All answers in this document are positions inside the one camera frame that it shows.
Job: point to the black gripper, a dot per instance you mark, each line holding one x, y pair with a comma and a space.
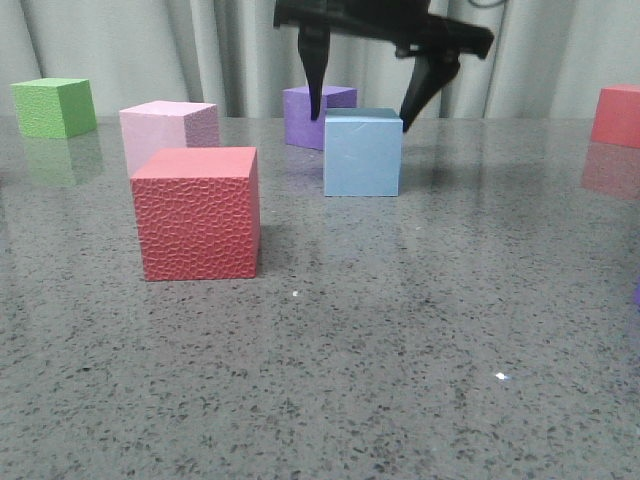
434, 40

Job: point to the grey-green curtain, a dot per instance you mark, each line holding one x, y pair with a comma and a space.
549, 59

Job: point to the pink foam cube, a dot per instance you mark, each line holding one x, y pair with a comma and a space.
151, 126

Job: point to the purple foam cube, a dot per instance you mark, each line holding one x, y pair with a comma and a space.
300, 129

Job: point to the large red textured cube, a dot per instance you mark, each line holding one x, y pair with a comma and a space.
197, 212

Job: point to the green foam cube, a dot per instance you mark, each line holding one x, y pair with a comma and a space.
57, 108

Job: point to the red cube at right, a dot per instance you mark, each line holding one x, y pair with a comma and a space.
617, 116

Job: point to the light blue foam cube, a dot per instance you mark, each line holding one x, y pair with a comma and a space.
362, 152

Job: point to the purple cube at edge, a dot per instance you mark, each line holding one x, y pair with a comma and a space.
636, 295

